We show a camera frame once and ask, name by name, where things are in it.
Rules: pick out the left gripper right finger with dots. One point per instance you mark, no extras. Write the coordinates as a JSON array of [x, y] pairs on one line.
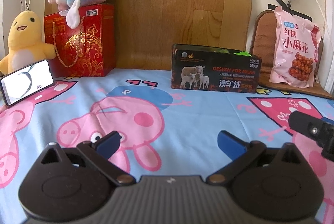
[[242, 154]]

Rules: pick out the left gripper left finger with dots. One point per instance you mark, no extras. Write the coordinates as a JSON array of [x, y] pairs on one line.
[[97, 154]]

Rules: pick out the bright green snack packet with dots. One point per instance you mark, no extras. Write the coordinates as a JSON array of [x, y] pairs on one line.
[[234, 52]]

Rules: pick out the cartoon pig bed sheet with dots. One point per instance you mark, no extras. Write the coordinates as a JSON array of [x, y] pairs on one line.
[[164, 131]]

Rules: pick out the pink fried-dough snack bag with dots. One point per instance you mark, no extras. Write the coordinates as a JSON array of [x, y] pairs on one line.
[[296, 50]]

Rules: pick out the black sheep-print box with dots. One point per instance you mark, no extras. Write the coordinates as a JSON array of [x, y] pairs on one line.
[[196, 67]]

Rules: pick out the red gift bag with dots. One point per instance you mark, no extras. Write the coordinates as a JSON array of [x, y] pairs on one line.
[[88, 50]]

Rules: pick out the white smartphone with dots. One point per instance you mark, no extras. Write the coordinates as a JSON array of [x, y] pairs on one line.
[[27, 81]]

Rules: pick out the yellow plush duck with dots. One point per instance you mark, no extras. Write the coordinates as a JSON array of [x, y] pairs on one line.
[[25, 43]]

